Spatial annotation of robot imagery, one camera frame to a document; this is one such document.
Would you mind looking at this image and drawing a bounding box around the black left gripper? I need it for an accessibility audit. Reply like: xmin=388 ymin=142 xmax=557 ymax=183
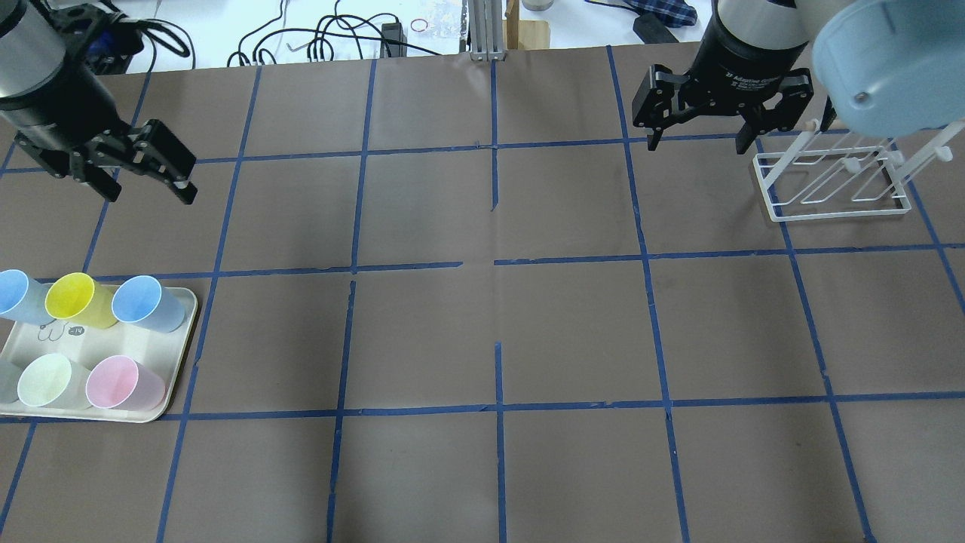
xmin=15 ymin=119 xmax=198 ymax=205

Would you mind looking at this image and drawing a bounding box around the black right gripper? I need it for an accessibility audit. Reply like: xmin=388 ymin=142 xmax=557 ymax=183
xmin=632 ymin=64 xmax=814 ymax=155

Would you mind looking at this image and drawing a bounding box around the light blue plastic cup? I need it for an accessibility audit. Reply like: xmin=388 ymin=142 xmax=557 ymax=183
xmin=111 ymin=275 xmax=187 ymax=333

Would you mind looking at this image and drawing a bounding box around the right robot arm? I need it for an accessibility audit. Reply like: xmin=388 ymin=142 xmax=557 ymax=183
xmin=632 ymin=1 xmax=964 ymax=154

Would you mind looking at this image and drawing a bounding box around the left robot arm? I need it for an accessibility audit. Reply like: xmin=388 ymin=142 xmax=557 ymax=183
xmin=1 ymin=1 xmax=198 ymax=205

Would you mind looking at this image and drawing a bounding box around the yellow plastic cup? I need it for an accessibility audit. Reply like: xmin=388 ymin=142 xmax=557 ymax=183
xmin=44 ymin=272 xmax=118 ymax=330

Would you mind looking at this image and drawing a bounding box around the pink plastic cup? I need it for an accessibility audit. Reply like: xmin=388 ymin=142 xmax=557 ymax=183
xmin=84 ymin=355 xmax=167 ymax=412

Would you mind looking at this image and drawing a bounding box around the pale green plastic cup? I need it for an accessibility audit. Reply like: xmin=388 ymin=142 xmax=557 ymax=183
xmin=17 ymin=353 xmax=92 ymax=410

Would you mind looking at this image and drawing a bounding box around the blue plaid folded umbrella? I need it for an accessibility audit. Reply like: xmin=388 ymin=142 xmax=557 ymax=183
xmin=624 ymin=0 xmax=697 ymax=29

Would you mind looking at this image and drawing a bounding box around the black box on table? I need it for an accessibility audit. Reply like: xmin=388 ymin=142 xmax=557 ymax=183
xmin=632 ymin=11 xmax=679 ymax=44

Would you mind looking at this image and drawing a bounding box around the cream plastic tray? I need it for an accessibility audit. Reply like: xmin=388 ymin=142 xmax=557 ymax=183
xmin=1 ymin=287 xmax=199 ymax=423

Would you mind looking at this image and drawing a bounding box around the wooden mug tree stand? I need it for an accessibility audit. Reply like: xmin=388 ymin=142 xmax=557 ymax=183
xmin=503 ymin=1 xmax=550 ymax=51

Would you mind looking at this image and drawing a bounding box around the black power adapter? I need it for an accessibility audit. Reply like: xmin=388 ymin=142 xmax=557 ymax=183
xmin=380 ymin=22 xmax=407 ymax=58

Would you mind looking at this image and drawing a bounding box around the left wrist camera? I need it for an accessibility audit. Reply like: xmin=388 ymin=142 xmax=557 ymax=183
xmin=47 ymin=4 xmax=144 ymax=75

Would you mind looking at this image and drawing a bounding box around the white wire cup rack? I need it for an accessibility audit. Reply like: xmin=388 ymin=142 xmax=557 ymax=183
xmin=752 ymin=119 xmax=963 ymax=222

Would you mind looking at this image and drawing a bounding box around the aluminium frame post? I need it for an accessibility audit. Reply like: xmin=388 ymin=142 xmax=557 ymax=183
xmin=465 ymin=0 xmax=504 ymax=62

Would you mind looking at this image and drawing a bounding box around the black cable bundle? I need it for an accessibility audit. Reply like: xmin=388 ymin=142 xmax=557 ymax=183
xmin=226 ymin=0 xmax=442 ymax=69

